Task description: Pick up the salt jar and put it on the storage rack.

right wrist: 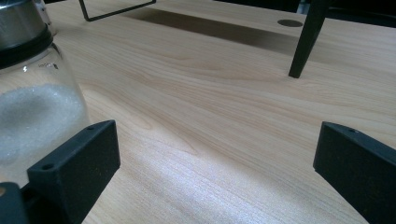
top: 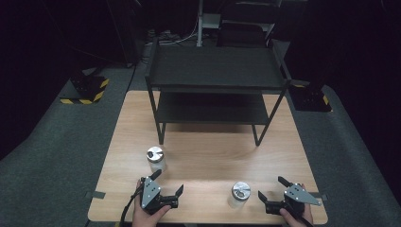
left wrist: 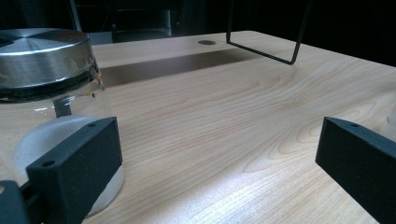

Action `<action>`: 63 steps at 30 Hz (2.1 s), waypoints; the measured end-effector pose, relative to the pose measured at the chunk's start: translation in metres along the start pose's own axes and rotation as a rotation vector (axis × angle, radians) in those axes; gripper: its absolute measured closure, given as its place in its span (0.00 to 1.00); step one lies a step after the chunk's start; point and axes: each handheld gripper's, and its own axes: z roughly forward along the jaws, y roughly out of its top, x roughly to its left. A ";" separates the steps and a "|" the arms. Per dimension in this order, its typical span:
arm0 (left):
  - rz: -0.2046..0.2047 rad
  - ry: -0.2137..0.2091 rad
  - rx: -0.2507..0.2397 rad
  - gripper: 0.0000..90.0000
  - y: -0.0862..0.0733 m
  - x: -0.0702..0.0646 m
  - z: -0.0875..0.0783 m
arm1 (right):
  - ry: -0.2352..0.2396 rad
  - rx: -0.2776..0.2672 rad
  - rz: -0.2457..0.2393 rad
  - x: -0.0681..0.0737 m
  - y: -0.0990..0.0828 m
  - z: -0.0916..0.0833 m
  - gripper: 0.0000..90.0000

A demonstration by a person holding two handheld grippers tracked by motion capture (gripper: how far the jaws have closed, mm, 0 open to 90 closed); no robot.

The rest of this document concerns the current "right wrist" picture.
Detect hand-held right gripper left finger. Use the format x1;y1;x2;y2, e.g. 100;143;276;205
27;119;121;224

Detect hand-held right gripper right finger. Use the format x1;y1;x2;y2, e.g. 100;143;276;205
313;121;396;224

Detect glass jar with metal lid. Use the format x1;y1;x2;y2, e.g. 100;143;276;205
0;0;92;188

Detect round dark table grommet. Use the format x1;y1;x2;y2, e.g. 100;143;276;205
276;19;304;28

